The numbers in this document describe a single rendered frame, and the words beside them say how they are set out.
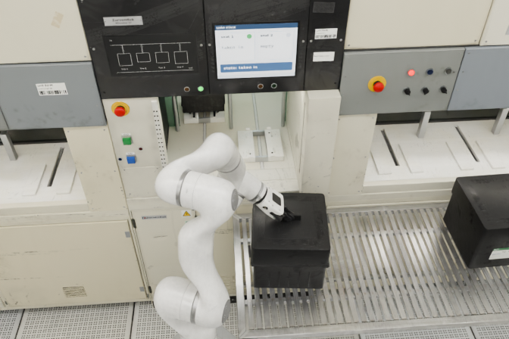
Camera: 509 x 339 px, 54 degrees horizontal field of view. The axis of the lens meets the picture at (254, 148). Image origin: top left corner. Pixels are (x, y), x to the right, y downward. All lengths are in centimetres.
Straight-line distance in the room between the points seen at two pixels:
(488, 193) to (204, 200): 129
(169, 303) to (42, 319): 159
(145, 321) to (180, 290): 137
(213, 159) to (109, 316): 174
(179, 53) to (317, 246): 84
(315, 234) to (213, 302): 56
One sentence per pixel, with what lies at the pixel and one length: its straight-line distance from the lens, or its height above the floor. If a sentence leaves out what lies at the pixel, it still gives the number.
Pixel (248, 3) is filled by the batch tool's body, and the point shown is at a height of 175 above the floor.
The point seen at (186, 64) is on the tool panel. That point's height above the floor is 153.
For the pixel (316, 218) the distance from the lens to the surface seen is 193.
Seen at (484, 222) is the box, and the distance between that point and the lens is 209.
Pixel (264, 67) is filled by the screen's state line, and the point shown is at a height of 151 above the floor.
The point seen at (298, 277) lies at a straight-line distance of 198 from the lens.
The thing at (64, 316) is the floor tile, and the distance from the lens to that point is 303.
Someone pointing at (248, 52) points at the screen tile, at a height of 157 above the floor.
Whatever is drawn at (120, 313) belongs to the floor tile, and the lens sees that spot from 295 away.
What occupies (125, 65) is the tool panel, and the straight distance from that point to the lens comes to 182.
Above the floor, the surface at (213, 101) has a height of 100.
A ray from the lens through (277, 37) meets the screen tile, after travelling 175.
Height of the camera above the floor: 246
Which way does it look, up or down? 41 degrees down
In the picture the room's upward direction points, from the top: straight up
